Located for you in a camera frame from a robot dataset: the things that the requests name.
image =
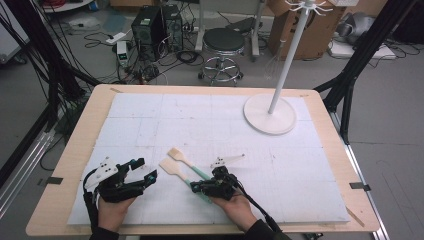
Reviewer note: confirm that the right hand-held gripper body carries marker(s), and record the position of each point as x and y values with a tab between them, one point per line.
220	186

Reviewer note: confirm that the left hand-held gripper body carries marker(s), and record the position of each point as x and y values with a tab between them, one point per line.
115	191

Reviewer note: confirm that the white hook stand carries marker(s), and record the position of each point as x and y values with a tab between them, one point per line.
270	120

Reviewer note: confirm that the person's left hand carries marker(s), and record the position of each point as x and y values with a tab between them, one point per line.
115	213

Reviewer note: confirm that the person's right hand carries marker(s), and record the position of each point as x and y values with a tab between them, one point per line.
236	211

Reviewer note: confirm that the black tape piece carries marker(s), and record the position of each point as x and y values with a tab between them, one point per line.
53	180
359	186

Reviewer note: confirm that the white foam mat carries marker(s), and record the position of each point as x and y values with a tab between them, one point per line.
200	116

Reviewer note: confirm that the small device with green display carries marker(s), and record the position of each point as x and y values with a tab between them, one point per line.
122	53

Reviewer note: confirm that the white power strip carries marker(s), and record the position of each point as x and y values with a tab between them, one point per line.
116	38

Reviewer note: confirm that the black computer tower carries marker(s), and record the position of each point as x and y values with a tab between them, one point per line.
146	30
173	26

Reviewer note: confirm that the brown tape strip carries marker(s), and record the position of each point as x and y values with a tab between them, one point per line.
355	217

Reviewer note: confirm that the black round stool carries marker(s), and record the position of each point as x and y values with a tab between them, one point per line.
223	40

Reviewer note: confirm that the black flat pad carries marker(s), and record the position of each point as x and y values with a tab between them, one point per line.
241	25

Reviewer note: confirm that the white round table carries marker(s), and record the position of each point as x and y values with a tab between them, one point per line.
66	6

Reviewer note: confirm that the cardboard box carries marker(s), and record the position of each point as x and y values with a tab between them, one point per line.
313	36

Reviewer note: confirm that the white cabinet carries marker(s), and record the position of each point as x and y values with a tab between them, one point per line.
10	40

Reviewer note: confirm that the white flat panel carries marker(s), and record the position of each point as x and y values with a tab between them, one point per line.
360	51

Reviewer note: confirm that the grey bag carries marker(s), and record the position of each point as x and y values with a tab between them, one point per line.
355	26

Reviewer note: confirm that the aluminium rail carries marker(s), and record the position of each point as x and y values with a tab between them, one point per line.
23	170
363	180

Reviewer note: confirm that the black frame stand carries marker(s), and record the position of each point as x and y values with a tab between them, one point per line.
43	50
363	53

